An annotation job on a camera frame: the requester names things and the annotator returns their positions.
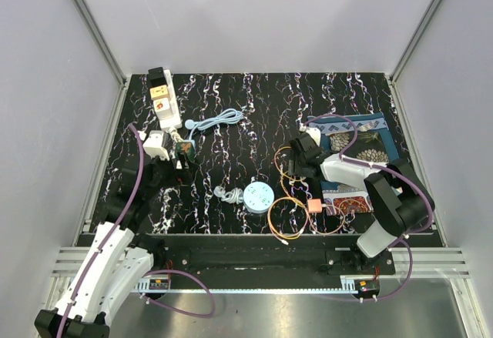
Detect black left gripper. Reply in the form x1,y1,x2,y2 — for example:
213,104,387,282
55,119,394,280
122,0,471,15
143,149,198,199

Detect green cube socket adapter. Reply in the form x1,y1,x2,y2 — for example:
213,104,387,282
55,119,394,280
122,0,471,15
175,140,196,162

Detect yellow charging cable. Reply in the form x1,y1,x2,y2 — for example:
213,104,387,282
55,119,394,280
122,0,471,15
267,145,311,246

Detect white multicolour power strip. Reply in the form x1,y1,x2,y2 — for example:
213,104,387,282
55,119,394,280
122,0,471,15
153,69,183,131

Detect pink USB charger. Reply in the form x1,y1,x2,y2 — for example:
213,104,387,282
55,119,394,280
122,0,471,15
307,199,324,213

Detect pink charging cable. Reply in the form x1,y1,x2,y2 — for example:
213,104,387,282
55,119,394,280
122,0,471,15
273,149,347,236

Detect round light blue socket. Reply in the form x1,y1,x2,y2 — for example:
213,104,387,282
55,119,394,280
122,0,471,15
243,181,274,214

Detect light blue cord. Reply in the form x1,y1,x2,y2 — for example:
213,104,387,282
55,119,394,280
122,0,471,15
213,186,246,205

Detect white cube socket adapter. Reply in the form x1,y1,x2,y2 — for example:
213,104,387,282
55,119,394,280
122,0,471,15
153,98,172,115

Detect light blue cable loop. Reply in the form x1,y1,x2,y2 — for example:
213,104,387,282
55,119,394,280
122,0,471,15
183,108,244,141

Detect beige travel adapter cube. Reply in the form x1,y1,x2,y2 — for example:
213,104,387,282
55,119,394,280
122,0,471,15
149,85,169,100

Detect light blue power strip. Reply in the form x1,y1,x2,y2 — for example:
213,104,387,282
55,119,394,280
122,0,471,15
175,140,197,173

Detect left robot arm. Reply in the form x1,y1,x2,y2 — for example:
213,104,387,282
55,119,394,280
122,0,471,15
35,153,198,337

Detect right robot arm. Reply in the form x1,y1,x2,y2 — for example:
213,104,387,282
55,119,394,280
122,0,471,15
290,132,435,274

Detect blue patterned placemat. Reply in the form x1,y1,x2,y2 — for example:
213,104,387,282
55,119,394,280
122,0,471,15
308,112,399,213

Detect dark floral square plate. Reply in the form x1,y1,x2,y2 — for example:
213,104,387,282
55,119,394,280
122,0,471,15
328,131,390,162

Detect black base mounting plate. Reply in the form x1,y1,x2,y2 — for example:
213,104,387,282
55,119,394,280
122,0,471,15
130,233,396,276

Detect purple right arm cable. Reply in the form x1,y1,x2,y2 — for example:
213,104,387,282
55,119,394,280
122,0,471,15
302,113,436,301

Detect aluminium frame post left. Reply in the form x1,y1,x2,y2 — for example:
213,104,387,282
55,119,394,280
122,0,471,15
72,0,126,86

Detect aluminium frame post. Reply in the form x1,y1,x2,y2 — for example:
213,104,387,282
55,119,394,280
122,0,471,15
389,0,444,83
72,0,126,86

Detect aluminium frame post right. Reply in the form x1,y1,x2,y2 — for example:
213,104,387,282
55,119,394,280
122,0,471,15
389,0,444,83

